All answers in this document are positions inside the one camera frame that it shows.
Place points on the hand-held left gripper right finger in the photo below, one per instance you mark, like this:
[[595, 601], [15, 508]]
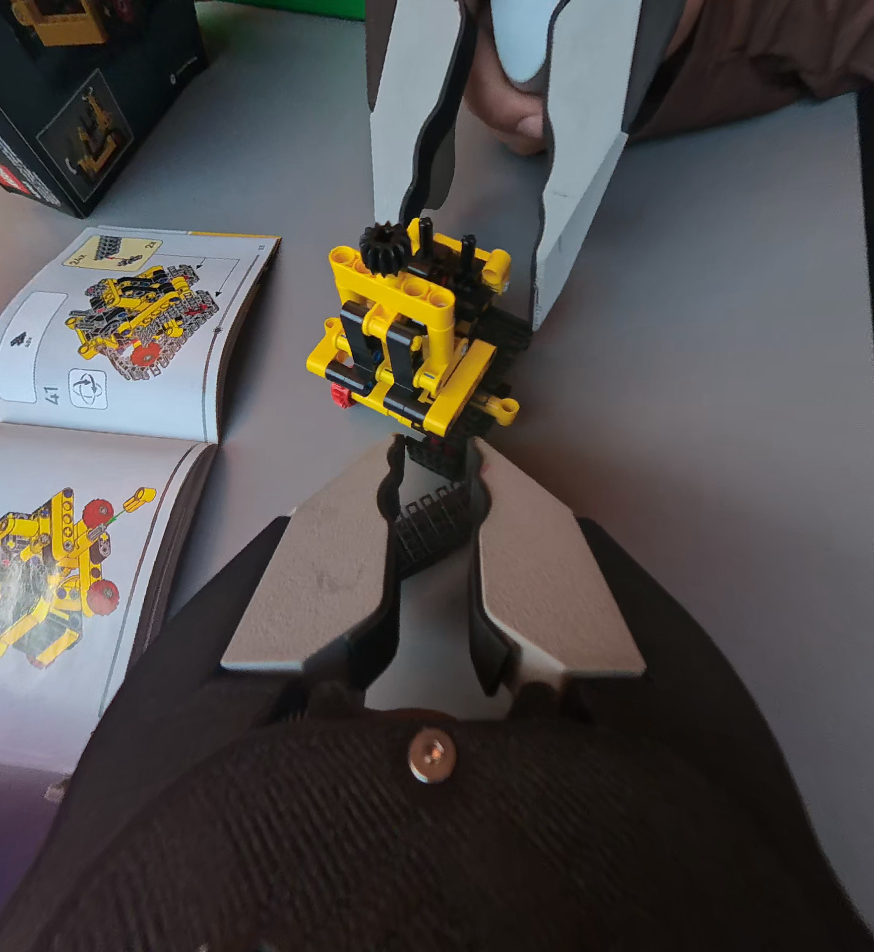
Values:
[[548, 587]]

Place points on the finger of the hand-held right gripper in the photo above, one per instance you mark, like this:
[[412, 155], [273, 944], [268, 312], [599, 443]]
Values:
[[593, 111], [411, 89]]

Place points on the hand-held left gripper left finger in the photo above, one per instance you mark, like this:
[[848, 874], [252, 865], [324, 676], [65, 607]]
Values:
[[310, 580]]

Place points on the black lego track strip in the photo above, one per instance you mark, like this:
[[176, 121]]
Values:
[[508, 335], [437, 528]]

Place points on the yellow lego bulldozer model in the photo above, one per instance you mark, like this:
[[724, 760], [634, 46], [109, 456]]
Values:
[[437, 312]]

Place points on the lego instruction booklet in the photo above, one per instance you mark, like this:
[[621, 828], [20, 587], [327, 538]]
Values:
[[162, 387]]

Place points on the black lego set box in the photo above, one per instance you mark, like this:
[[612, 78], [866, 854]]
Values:
[[35, 111]]

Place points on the person's right hand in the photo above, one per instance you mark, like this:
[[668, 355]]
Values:
[[515, 119]]

